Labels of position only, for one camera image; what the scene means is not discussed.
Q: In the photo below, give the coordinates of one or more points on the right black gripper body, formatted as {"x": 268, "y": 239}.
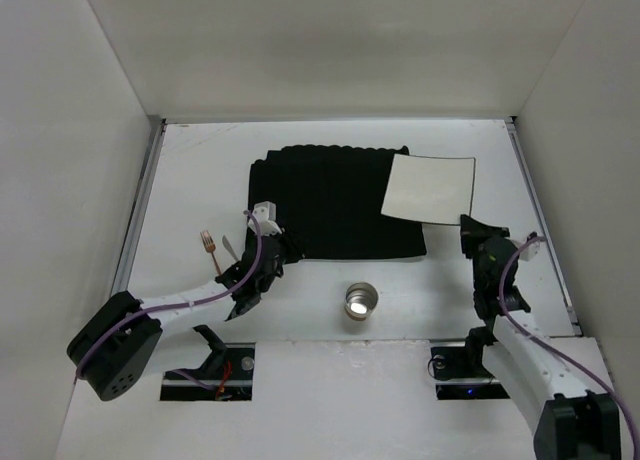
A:
{"x": 480, "y": 234}

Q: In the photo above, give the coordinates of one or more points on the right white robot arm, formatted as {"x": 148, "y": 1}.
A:
{"x": 571, "y": 412}

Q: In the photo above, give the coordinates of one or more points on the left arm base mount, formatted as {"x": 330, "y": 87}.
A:
{"x": 225, "y": 374}

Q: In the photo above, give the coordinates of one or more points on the silver knife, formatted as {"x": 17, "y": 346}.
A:
{"x": 228, "y": 247}

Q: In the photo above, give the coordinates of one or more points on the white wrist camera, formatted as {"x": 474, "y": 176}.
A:
{"x": 263, "y": 219}
{"x": 529, "y": 246}

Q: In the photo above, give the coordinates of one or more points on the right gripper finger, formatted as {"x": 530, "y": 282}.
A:
{"x": 469, "y": 230}
{"x": 485, "y": 231}

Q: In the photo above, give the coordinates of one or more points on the right aluminium rail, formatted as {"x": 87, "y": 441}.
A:
{"x": 510, "y": 123}

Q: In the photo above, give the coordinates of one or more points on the black cloth placemat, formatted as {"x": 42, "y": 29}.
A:
{"x": 330, "y": 199}

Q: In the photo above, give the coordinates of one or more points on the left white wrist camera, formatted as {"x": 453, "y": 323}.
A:
{"x": 263, "y": 219}

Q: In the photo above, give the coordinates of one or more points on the copper fork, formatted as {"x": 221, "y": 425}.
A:
{"x": 210, "y": 247}

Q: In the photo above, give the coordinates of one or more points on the white square plate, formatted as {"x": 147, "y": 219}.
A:
{"x": 429, "y": 190}

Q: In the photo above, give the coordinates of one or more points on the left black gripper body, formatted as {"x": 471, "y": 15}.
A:
{"x": 288, "y": 245}

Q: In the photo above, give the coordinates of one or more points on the left aluminium rail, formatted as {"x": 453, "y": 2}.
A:
{"x": 139, "y": 207}

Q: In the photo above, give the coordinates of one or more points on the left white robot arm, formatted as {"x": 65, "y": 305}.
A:
{"x": 117, "y": 343}

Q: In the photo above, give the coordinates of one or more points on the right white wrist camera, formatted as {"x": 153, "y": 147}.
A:
{"x": 529, "y": 246}

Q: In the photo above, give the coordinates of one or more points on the metal cup brown base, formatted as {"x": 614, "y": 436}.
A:
{"x": 361, "y": 299}

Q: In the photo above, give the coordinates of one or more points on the aluminium rail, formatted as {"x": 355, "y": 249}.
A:
{"x": 139, "y": 207}
{"x": 510, "y": 123}

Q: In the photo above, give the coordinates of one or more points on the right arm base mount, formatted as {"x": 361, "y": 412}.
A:
{"x": 458, "y": 372}

